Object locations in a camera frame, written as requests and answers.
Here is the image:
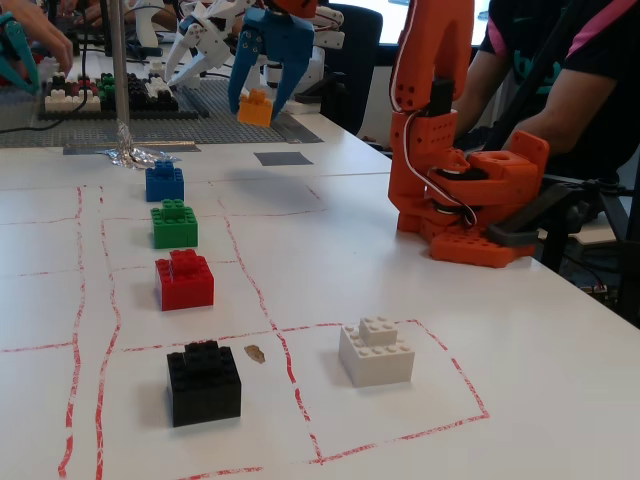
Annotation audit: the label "background person hand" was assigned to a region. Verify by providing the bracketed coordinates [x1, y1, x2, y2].
[19, 0, 76, 77]

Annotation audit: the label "grey tape strip under foil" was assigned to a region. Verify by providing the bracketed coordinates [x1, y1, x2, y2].
[63, 141, 202, 157]

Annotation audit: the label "white brick row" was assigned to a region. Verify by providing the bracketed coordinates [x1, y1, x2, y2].
[43, 87, 102, 113]

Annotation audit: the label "red brick pile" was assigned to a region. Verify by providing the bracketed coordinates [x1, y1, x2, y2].
[64, 75, 97, 97]

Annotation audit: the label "motor control board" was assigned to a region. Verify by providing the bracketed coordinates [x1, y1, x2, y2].
[582, 282, 621, 307]

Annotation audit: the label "grey square marker patch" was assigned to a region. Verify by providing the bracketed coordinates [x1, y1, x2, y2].
[253, 151, 315, 168]

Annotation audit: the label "red toy brick block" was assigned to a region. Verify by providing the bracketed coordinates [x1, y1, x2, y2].
[154, 248, 216, 312]

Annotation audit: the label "green toy brick block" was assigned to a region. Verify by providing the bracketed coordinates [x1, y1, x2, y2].
[150, 198, 200, 250]

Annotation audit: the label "background person forearm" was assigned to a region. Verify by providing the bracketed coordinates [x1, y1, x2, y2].
[149, 7, 182, 32]

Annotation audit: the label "grey table clamp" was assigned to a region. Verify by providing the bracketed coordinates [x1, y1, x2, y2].
[485, 197, 561, 250]

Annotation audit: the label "metal pole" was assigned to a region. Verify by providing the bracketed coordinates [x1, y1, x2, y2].
[110, 0, 132, 127]

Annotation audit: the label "orange toy brick block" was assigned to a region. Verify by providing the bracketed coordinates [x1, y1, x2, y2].
[236, 88, 275, 126]

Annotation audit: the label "dark office chair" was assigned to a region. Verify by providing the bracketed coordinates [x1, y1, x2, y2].
[319, 4, 385, 137]

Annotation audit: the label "small white bricks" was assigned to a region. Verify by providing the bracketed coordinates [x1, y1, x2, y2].
[144, 74, 176, 99]

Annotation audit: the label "grey duct tape strip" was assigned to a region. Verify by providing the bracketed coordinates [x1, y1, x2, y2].
[272, 112, 325, 145]

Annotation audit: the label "black toy brick block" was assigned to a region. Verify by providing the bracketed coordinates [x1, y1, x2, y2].
[165, 339, 243, 429]

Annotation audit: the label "black brick pile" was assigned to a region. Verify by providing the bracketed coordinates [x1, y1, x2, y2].
[124, 72, 180, 113]

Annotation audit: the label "white arm servo cable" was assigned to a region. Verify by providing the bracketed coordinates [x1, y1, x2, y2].
[392, 64, 479, 229]

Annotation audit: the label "person in black shirt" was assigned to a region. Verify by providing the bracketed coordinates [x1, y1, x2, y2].
[479, 0, 640, 184]

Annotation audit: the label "blue toy brick block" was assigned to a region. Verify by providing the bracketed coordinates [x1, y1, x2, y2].
[145, 159, 186, 204]

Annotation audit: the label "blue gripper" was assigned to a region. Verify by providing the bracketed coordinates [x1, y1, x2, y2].
[242, 6, 317, 121]

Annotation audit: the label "white toy brick block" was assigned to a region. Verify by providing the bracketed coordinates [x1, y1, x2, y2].
[337, 315, 416, 389]

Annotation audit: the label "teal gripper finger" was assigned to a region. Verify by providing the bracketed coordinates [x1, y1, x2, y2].
[0, 13, 42, 97]

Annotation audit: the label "grey studded baseplate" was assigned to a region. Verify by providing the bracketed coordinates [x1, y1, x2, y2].
[0, 77, 301, 149]

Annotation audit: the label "crumpled aluminium foil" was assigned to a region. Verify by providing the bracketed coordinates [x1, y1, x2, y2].
[97, 119, 182, 171]

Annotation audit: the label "pile of lego bricks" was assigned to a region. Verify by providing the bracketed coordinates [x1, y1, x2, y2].
[37, 79, 211, 121]

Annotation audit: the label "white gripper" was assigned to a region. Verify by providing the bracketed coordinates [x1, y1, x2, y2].
[164, 0, 264, 114]

